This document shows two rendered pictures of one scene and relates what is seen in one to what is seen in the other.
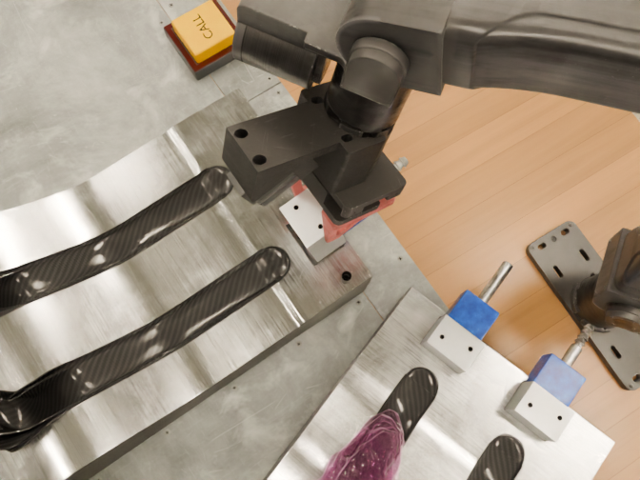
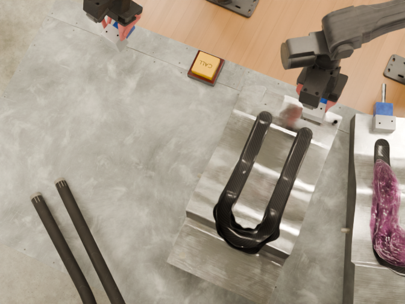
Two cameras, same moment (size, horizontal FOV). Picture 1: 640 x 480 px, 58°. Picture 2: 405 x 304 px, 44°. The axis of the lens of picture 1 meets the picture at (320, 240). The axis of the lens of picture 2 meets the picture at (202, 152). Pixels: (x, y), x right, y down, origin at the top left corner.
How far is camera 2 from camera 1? 0.73 m
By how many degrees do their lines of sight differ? 4
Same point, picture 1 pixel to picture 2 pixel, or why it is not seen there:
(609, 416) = not seen: outside the picture
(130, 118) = (198, 117)
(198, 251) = (276, 146)
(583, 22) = (393, 14)
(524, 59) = (383, 29)
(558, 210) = (386, 52)
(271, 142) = (314, 87)
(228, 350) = (311, 173)
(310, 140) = (323, 80)
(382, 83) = (348, 53)
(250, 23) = (293, 57)
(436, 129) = not seen: hidden behind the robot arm
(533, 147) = not seen: hidden behind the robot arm
